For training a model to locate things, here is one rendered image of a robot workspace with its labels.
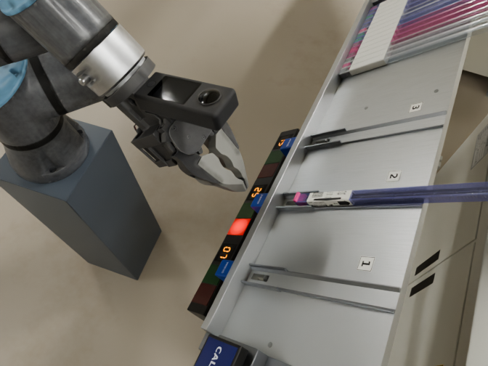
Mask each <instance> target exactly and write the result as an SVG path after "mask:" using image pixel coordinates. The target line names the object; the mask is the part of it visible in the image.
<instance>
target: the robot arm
mask: <svg viewBox="0 0 488 366"><path fill-rule="evenodd" d="M144 55H145V50H144V49H143V48H142V47H141V46H140V45H139V43H138V42H137V41H136V40H135V39H134V38H133V37H132V36H131V35H130V34H129V33H128V32H127V30H126V29H125V28H124V27H123V26H122V25H121V24H118V22H117V21H116V20H115V19H114V18H113V16H112V15H111V14H110V13H109V12H108V11H107V10H106V9H105V8H104V7H103V6H102V5H101V4H100V3H99V2H98V1H97V0H0V142H1V143H2V144H3V146H4V149H5V152H6V154H7V158H8V161H9V164H10V166H11V167H12V169H13V170H14V171H15V172H16V173H17V174H18V175H19V176H20V177H22V178H23V179H24V180H26V181H29V182H32V183H38V184H46V183H51V182H56V181H59V180H61V179H64V178H65V177H67V176H70V175H71V174H72V173H73V172H75V171H76V170H77V169H78V168H79V167H80V166H81V165H82V164H83V162H84V161H85V160H86V157H87V155H88V153H89V138H88V137H87V135H86V133H85V131H84V130H83V128H82V127H81V126H80V124H79V123H77V122H76V121H74V120H73V119H72V118H70V117H69V116H67V115H66V114H67V113H71V112H73V111H75V110H79V109H81V108H83V107H87V106H90V105H93V104H95V103H98V102H101V101H103V102H104V103H105V104H106V105H107V106H108V107H110V108H112V107H117V108H118V109H119V110H120V111H121V112H122V113H124V114H125V115H126V116H127V117H128V118H129V119H130V120H132V121H133V122H134V123H135V124H134V129H135V131H136V132H137V135H136V136H135V138H133V140H132V141H131V143H132V144H133V145H134V146H135V147H136V148H137V149H139V150H140V151H141V152H142V153H143V154H145V155H146V156H147V157H148V158H149V159H150V160H151V161H152V162H153V163H154V164H155V165H157V166H158V167H159V168H161V167H164V166H168V167H171V166H177V164H178V167H179V168H180V170H182V171H183V172H184V173H185V174H186V175H188V176H191V177H192V178H195V179H196V180H197V181H198V182H200V183H201V184H204V185H209V186H215V187H219V188H222V189H223V190H228V191H231V192H245V191H246V190H247V189H248V178H247V174H246V171H245V165H244V162H243V158H242V155H241V154H240V151H239V145H238V143H237V141H236V139H235V136H234V134H233V133H232V130H231V128H230V127H229V124H228V123H227V120H228V119H229V117H230V116H231V115H232V114H233V113H234V111H235V109H236V108H237V106H238V105H239V103H238V100H237V95H236V91H235V90H234V89H233V88H229V87H225V86H220V85H216V84H210V83H206V82H202V81H196V80H192V79H188V78H182V77H178V76H173V75H169V74H165V73H159V72H155V73H154V74H153V75H152V76H151V77H150V78H148V76H149V75H150V74H151V72H152V71H153V70H154V68H155V63H154V62H153V61H152V60H151V59H150V58H149V57H148V56H146V57H144ZM136 125H137V126H138V129H136V127H135V126H136ZM203 144H204V145H205V146H206V147H207V148H208V150H209V154H206V155H201V156H200V154H202V153H203V149H202V145H203ZM143 149H144V150H143ZM145 150H146V151H147V152H146V151H145ZM148 153H149V154H150V155H151V156H152V157H151V156H150V155H149V154H148ZM225 168H228V169H229V170H230V171H229V170H226V169H225Z"/></svg>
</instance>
